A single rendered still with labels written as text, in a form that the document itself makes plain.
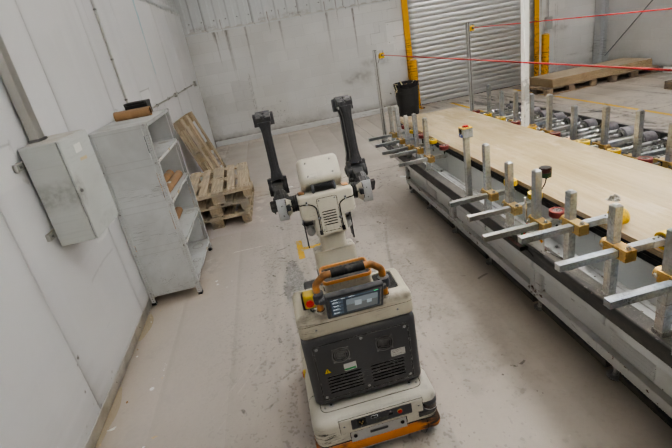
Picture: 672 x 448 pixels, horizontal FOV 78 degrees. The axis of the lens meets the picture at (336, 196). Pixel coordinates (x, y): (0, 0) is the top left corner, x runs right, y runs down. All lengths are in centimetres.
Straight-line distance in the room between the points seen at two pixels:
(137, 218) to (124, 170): 41
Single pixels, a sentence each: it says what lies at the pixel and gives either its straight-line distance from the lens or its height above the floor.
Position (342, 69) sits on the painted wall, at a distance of 993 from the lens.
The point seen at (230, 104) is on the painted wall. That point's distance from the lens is 983.
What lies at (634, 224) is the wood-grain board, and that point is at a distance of 235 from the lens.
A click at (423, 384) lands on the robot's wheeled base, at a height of 28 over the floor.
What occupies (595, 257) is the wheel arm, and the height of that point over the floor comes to 96.
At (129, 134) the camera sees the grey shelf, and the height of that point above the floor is 149.
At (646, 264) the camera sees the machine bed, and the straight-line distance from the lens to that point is 227.
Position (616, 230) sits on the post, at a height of 103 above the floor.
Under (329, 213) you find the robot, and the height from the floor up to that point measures 113.
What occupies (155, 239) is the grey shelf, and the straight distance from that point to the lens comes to 381.
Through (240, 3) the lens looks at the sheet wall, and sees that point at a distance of 978.
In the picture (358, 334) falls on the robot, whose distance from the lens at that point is 200.
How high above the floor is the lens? 194
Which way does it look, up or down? 21 degrees down
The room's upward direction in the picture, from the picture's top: 10 degrees counter-clockwise
